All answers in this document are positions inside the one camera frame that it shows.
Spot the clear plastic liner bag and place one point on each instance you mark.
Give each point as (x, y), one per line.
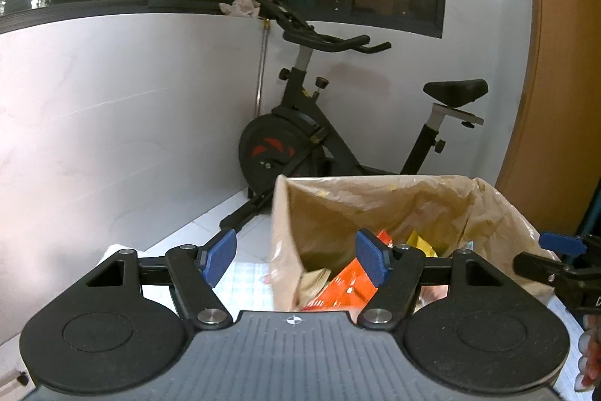
(422, 203)

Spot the person's right hand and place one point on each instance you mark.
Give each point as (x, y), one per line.
(592, 358)

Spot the orange-red snack packet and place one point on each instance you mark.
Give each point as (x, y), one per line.
(347, 286)

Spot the black exercise bike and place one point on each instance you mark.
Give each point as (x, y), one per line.
(272, 147)

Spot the wooden door panel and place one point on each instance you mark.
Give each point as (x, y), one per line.
(563, 53)

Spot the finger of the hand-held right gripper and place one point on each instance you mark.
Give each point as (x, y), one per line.
(563, 243)
(535, 267)

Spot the crumpled beige bag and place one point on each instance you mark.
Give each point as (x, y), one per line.
(240, 5)

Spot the metal pole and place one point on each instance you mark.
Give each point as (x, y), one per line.
(259, 67)

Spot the cardboard box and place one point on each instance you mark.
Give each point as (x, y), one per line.
(284, 269)

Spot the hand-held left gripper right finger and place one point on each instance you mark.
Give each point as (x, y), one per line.
(373, 257)

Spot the plain yellow snack packet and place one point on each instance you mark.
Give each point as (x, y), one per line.
(422, 245)

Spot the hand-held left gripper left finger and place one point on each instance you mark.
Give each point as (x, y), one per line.
(220, 255)

